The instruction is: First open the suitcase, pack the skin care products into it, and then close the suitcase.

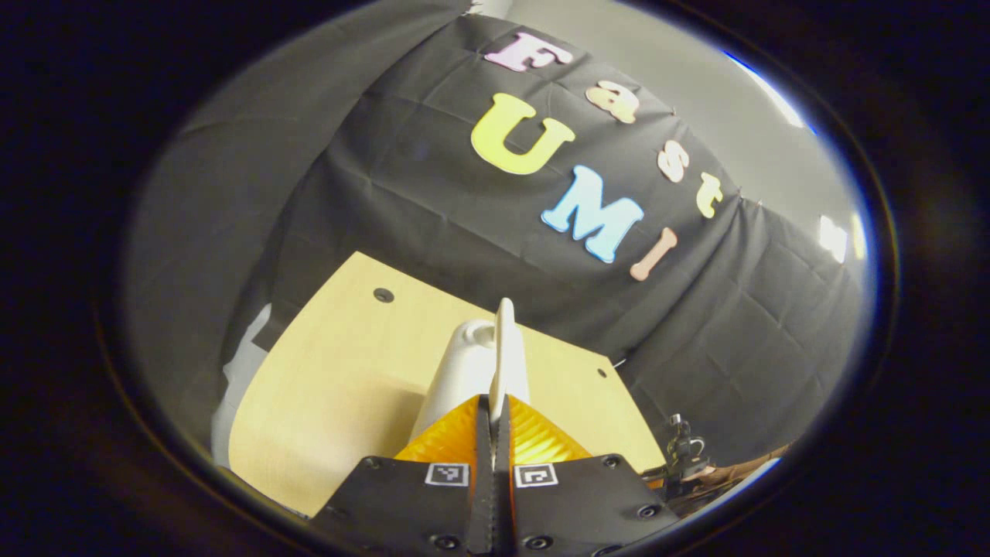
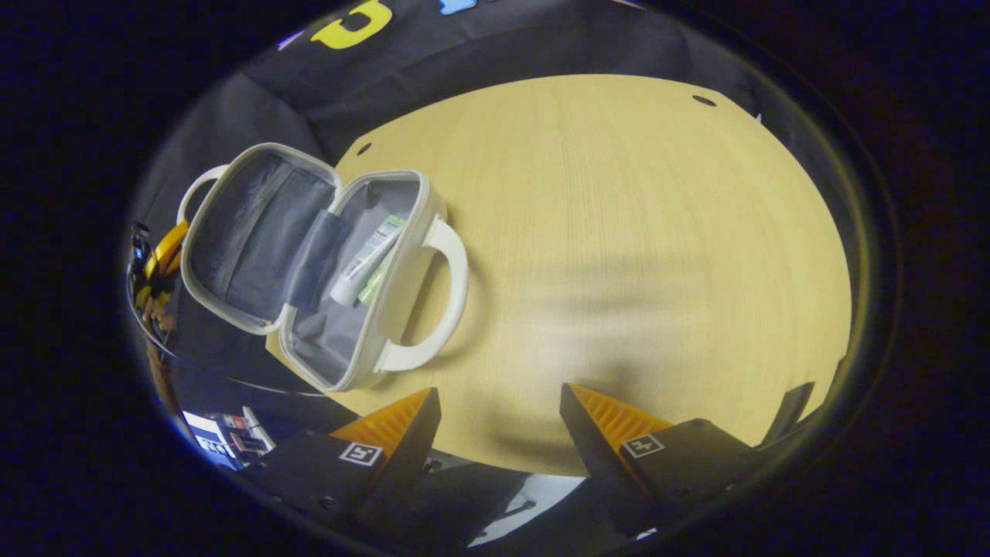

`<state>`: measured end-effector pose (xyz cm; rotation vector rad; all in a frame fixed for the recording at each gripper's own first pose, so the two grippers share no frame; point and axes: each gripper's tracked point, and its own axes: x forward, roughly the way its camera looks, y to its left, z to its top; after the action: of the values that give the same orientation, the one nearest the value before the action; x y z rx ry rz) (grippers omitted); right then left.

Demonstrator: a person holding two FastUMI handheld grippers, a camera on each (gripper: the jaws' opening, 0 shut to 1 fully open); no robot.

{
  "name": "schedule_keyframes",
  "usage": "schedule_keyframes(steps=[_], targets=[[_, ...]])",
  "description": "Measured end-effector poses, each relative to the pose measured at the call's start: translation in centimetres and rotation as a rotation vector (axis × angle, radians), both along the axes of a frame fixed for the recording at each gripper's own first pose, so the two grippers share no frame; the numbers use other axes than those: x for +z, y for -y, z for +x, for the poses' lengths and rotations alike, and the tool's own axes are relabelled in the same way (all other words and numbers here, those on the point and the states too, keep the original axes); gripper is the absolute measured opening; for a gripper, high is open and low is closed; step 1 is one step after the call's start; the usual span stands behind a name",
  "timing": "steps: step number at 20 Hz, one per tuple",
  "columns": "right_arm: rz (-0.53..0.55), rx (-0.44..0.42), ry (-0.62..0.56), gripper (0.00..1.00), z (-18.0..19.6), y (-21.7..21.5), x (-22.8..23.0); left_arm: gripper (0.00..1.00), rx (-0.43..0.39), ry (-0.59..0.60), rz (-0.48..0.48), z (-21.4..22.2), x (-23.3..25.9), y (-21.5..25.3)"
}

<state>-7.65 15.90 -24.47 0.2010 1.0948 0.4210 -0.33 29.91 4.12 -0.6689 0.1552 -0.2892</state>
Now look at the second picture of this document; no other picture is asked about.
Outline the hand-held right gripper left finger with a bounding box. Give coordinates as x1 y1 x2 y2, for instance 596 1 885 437
259 387 442 535

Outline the white printed box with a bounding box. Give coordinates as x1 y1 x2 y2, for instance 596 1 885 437
182 406 277 470

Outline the white skin care tube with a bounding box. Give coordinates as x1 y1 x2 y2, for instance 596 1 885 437
329 214 408 307

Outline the white suitcase with handles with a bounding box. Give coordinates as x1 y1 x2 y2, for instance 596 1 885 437
176 142 470 393

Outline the green skin care tube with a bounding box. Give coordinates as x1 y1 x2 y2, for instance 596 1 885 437
357 246 397 306

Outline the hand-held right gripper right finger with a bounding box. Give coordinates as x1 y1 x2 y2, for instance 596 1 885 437
560 383 763 538

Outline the black backdrop cloth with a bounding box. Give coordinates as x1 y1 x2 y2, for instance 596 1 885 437
128 0 852 434

